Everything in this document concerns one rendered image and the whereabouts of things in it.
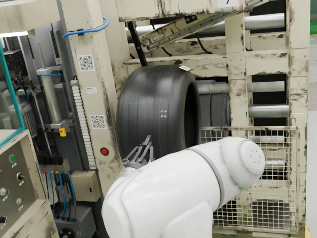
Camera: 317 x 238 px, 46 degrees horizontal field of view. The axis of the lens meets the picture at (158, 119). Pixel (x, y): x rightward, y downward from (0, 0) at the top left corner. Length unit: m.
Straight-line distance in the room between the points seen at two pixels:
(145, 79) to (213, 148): 0.96
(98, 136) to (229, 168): 1.23
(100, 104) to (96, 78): 0.13
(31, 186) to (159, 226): 1.35
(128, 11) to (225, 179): 1.32
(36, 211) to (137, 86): 0.76
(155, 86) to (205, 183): 0.97
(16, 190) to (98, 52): 0.72
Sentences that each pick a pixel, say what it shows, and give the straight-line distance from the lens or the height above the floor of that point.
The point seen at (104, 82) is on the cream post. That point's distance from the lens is 1.76.
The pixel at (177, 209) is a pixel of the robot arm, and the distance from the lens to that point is 0.64.
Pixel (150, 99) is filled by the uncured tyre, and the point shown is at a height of 1.37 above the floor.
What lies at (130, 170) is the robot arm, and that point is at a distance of 1.32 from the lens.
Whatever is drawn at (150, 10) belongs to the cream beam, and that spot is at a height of 1.68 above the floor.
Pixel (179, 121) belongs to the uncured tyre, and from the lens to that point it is 1.55.
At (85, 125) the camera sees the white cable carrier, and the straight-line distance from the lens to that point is 1.89.
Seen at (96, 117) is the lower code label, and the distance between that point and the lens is 1.83.
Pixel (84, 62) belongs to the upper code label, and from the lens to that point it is 1.75.
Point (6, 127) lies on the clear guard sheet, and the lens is 1.73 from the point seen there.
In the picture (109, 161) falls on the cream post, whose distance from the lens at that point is 1.91.
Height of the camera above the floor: 1.88
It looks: 22 degrees down
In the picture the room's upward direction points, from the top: 8 degrees counter-clockwise
